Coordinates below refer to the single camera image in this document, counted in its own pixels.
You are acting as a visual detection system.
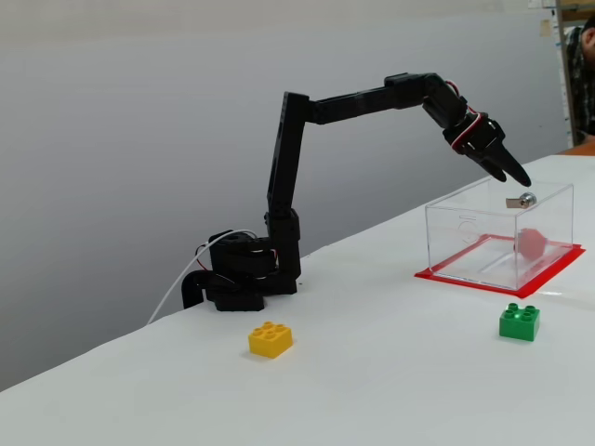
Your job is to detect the transparent plastic box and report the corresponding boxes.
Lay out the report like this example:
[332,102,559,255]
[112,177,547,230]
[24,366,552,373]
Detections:
[425,178,575,293]

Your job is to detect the brown wooden table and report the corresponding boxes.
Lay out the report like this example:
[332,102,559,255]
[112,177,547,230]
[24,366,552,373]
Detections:
[557,141,595,158]

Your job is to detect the silver metal box lock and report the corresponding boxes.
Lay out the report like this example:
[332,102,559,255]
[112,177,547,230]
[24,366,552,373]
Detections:
[505,191,538,211]

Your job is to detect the red lego brick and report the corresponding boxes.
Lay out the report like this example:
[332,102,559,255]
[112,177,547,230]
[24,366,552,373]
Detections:
[513,226,548,261]

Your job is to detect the white cable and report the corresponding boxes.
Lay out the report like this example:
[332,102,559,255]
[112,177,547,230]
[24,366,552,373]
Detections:
[147,228,258,326]

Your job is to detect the black table clamp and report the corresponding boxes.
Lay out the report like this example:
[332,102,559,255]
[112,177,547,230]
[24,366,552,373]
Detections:
[180,269,215,311]

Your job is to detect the green lego brick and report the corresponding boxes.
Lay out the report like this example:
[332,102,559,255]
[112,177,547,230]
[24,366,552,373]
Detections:
[498,303,541,344]

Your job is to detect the red tape frame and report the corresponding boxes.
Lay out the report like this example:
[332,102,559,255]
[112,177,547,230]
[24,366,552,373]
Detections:
[414,234,587,299]

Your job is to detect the yellow lego brick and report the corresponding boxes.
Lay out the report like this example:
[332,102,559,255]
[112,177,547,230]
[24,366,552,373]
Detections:
[248,321,295,360]

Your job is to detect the person in plaid shirt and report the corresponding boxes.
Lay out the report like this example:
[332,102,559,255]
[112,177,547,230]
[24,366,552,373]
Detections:
[564,16,595,138]

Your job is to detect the red white servo wire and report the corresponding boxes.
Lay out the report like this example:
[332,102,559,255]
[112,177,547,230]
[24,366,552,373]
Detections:
[453,109,487,153]
[444,81,469,111]

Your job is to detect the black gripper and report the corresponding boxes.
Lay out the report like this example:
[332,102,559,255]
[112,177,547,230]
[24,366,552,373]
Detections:
[443,112,533,188]

